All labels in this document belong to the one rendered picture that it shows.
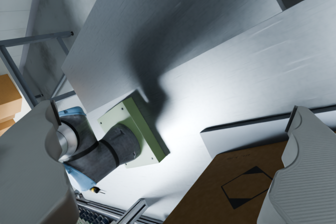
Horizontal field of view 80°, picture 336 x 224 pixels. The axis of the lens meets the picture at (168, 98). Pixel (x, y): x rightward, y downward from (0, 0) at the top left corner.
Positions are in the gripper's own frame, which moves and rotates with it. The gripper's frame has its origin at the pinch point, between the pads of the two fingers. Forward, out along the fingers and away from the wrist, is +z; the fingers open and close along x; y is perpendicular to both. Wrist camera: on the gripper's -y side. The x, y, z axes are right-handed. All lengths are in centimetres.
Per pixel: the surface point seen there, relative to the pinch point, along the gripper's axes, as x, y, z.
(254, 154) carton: 17.3, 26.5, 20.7
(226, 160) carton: 12.7, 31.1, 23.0
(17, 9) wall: -200, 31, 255
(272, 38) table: 18.1, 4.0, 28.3
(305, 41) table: 22.4, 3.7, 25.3
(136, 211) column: -16, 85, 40
